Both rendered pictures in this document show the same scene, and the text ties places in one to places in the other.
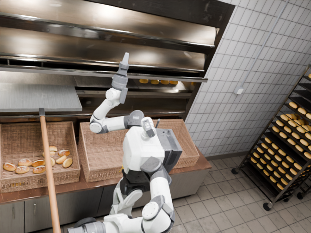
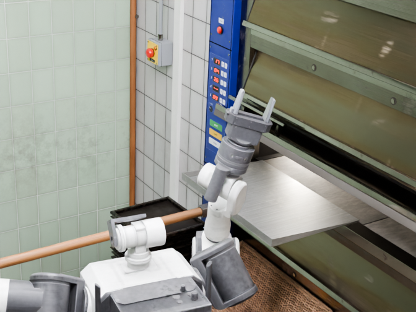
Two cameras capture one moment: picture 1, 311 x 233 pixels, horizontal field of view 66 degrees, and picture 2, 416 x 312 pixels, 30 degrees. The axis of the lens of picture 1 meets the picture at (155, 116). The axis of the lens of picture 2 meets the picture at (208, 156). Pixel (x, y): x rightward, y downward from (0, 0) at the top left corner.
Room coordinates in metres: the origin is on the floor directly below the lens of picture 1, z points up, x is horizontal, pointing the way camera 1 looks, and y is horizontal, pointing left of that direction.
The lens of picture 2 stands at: (1.32, -1.56, 2.37)
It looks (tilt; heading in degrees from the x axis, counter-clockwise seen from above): 23 degrees down; 92
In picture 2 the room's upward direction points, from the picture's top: 3 degrees clockwise
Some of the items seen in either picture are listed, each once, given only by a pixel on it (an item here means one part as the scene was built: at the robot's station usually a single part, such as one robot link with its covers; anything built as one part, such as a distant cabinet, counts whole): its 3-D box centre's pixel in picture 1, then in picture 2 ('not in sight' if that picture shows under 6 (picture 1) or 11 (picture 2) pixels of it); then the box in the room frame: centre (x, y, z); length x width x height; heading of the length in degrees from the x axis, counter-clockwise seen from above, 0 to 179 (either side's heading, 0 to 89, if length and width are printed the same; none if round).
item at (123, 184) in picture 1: (142, 181); not in sight; (1.15, -0.06, 1.00); 0.28 x 0.13 x 0.18; 125
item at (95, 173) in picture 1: (113, 148); not in sight; (1.67, 0.27, 0.72); 0.56 x 0.49 x 0.28; 125
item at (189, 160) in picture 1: (166, 143); not in sight; (2.01, -0.21, 0.72); 0.56 x 0.49 x 0.28; 124
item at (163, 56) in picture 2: not in sight; (159, 51); (0.96, 1.64, 1.46); 0.10 x 0.07 x 0.10; 126
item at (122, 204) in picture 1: (125, 202); not in sight; (1.11, 0.00, 0.78); 0.18 x 0.15 x 0.47; 35
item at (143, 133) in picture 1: (147, 128); (140, 238); (1.11, 0.02, 1.47); 0.10 x 0.07 x 0.09; 27
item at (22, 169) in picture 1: (22, 168); not in sight; (1.21, 0.85, 0.62); 0.10 x 0.07 x 0.05; 125
